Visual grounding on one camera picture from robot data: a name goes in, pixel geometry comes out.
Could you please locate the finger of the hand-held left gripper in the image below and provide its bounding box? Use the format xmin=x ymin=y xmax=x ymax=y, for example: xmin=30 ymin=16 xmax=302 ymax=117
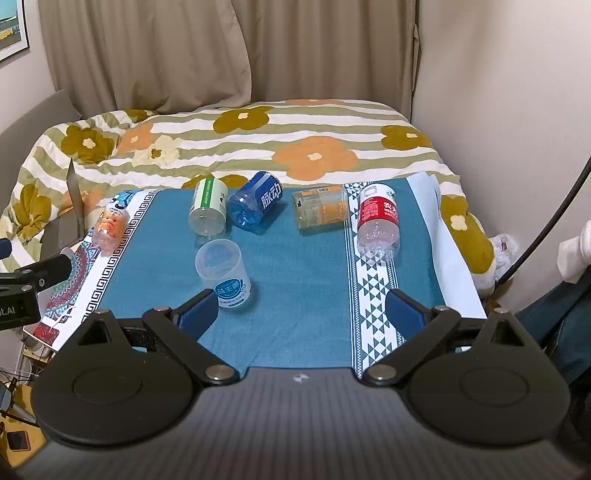
xmin=0 ymin=253 xmax=74 ymax=291

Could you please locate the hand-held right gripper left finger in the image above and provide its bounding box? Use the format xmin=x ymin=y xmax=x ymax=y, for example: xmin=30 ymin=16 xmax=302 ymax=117
xmin=76 ymin=290 xmax=240 ymax=387

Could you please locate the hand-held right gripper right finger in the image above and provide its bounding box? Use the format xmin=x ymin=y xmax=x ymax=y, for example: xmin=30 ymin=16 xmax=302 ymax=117
xmin=361 ymin=289 xmax=528 ymax=387

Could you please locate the translucent cup with blue label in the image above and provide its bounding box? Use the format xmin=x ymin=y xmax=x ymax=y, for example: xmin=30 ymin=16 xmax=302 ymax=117
xmin=195 ymin=239 xmax=252 ymax=313

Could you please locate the white table cover sheet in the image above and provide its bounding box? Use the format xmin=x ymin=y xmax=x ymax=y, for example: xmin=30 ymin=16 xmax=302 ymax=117
xmin=409 ymin=171 xmax=489 ymax=320

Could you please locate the grey laptop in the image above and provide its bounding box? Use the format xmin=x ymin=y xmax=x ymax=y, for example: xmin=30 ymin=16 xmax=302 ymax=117
xmin=41 ymin=158 xmax=89 ymax=259

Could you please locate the small orange drink bottle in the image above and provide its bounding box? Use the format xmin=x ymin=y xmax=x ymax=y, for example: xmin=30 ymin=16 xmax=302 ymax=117
xmin=95 ymin=191 xmax=134 ymax=252

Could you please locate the clear bottle with red label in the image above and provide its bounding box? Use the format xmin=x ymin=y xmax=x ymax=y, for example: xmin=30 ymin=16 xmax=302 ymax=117
xmin=357 ymin=183 xmax=402 ymax=261

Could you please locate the blue patterned tablecloth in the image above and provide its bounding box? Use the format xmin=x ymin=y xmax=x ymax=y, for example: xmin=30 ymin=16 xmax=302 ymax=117
xmin=34 ymin=174 xmax=451 ymax=374

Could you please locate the clear bottle with green label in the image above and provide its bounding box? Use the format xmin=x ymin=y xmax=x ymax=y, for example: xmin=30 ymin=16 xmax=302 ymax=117
xmin=188 ymin=178 xmax=229 ymax=236

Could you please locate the white plastic bag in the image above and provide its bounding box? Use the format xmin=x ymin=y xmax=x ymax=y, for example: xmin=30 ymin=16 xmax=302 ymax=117
xmin=473 ymin=233 xmax=520 ymax=297

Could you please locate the blue plastic bottle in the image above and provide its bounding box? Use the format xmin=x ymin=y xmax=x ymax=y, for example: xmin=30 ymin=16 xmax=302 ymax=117
xmin=227 ymin=171 xmax=283 ymax=230

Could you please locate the clear jar with orange label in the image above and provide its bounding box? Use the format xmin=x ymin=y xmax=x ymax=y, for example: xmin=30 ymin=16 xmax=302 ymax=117
xmin=292 ymin=185 xmax=349 ymax=230

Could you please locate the grey upholstered headboard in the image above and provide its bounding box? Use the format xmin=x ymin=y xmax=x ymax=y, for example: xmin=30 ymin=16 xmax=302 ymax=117
xmin=0 ymin=89 xmax=78 ymax=185

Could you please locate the person's leg in jeans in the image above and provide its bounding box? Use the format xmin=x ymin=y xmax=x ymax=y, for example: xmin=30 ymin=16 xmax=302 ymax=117
xmin=515 ymin=276 xmax=591 ymax=385

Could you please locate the white cloth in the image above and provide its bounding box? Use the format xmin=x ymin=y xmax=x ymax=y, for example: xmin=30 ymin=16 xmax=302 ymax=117
xmin=558 ymin=220 xmax=591 ymax=284

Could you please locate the floral striped blanket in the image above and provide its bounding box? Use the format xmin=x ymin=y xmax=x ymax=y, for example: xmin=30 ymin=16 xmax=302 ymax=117
xmin=0 ymin=98 xmax=497 ymax=296

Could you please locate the beige curtain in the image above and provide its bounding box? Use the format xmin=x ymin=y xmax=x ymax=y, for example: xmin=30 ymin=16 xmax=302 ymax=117
xmin=39 ymin=0 xmax=421 ymax=125

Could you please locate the metal wire stand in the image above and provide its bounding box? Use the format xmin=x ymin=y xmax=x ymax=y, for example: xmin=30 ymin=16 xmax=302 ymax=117
xmin=0 ymin=355 xmax=40 ymax=428

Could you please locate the black cable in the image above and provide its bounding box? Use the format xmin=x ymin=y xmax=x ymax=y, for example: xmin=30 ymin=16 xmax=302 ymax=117
xmin=496 ymin=157 xmax=591 ymax=283

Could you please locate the framed wall picture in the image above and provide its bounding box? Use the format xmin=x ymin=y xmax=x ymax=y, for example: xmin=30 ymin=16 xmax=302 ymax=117
xmin=0 ymin=0 xmax=31 ymax=64

